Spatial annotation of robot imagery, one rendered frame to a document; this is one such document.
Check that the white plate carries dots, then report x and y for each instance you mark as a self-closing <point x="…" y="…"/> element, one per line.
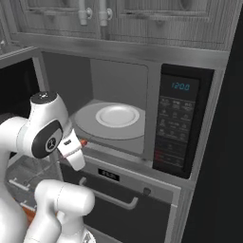
<point x="117" y="116"/>

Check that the dark microwave door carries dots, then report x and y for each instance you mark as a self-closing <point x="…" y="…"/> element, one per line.
<point x="15" y="82"/>

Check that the black fridge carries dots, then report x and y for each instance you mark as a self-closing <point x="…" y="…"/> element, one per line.
<point x="218" y="133"/>

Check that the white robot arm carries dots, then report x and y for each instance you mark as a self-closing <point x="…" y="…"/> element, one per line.
<point x="14" y="142"/>

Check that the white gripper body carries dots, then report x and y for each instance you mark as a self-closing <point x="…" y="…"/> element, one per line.
<point x="77" y="160"/>

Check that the black and steel microwave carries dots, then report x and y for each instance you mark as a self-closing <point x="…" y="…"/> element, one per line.
<point x="177" y="126"/>

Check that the grey microwave turntable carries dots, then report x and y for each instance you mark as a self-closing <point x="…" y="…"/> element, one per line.
<point x="85" y="121"/>

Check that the grey wooden cupboard door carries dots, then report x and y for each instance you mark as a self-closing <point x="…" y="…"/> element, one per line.
<point x="177" y="19"/>
<point x="57" y="15"/>

